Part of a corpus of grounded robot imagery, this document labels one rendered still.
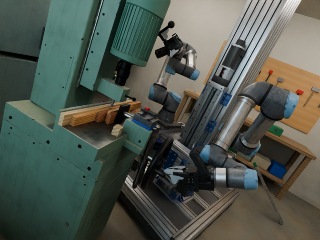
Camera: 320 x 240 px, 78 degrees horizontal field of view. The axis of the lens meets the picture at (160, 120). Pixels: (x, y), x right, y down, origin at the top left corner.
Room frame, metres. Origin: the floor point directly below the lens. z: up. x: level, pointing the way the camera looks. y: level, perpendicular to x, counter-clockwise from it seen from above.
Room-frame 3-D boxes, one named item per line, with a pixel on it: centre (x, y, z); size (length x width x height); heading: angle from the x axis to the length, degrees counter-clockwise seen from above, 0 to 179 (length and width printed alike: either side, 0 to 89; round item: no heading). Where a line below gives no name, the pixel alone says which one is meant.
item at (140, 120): (0.91, 0.06, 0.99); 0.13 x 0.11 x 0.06; 167
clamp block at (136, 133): (0.90, 0.07, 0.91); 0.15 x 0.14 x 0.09; 167
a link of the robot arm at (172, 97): (1.56, -0.03, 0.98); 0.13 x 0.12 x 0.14; 97
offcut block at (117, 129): (0.78, 0.15, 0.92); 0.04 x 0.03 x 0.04; 175
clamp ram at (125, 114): (0.92, 0.16, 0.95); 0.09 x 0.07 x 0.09; 167
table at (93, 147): (0.92, 0.15, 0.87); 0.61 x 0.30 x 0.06; 167
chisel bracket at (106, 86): (0.95, 0.27, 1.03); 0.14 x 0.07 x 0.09; 77
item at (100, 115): (0.93, 0.24, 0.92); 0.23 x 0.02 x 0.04; 167
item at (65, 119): (0.95, 0.27, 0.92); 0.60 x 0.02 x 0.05; 167
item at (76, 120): (1.00, 0.24, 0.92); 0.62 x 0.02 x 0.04; 167
